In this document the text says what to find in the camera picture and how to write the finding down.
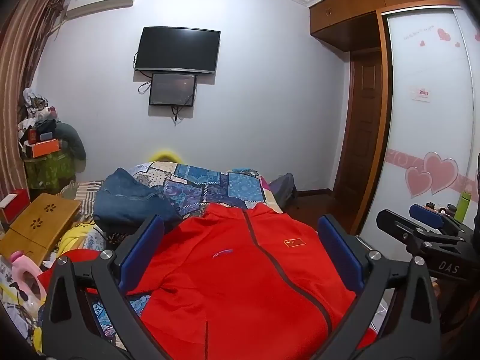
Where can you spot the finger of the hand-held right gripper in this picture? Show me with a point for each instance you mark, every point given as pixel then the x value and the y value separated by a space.
pixel 397 228
pixel 425 214

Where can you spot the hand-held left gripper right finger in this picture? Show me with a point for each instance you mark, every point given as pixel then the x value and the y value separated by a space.
pixel 339 251

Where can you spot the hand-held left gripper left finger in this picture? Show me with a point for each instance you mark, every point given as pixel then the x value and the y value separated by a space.
pixel 140 255

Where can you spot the red zip jacket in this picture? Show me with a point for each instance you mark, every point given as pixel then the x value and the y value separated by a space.
pixel 232 277

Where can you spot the black patterned garment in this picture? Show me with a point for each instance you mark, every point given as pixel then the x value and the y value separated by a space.
pixel 116 237

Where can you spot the green bottle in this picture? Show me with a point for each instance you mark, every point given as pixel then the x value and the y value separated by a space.
pixel 463 206

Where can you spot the folded blue jeans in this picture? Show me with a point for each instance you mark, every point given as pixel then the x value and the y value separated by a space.
pixel 127 198

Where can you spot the yellow cloth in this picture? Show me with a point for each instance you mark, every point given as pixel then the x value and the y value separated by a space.
pixel 80 238

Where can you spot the striped bed sheet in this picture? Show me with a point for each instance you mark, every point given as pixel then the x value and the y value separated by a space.
pixel 84 195

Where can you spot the dark backpack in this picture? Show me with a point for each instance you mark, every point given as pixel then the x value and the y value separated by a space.
pixel 283 191

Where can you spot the blue patchwork bedspread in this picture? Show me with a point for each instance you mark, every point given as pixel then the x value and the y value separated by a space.
pixel 202 183

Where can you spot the wooden folding table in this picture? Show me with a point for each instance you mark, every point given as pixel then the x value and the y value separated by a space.
pixel 35 221

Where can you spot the brown wooden door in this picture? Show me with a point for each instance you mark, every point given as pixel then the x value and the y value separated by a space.
pixel 362 120

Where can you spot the white and red sticker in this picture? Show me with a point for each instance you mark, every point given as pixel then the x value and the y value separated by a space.
pixel 420 94

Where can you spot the red and white box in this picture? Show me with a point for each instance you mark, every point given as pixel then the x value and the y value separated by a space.
pixel 13 204

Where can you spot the cartoon printed bag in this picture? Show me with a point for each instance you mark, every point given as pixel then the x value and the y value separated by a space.
pixel 15 318

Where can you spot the orange box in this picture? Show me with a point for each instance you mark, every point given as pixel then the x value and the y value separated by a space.
pixel 45 148

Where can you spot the pile of clutter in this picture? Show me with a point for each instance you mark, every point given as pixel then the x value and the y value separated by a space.
pixel 32 127

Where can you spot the small black monitor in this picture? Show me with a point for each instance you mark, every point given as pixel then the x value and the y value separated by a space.
pixel 172 89

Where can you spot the brown striped curtain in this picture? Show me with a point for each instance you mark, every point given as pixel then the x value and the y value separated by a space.
pixel 18 82

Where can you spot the wooden overhead cabinet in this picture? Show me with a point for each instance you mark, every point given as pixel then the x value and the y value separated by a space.
pixel 360 3

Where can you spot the black wall television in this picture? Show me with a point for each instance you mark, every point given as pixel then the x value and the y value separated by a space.
pixel 176 48

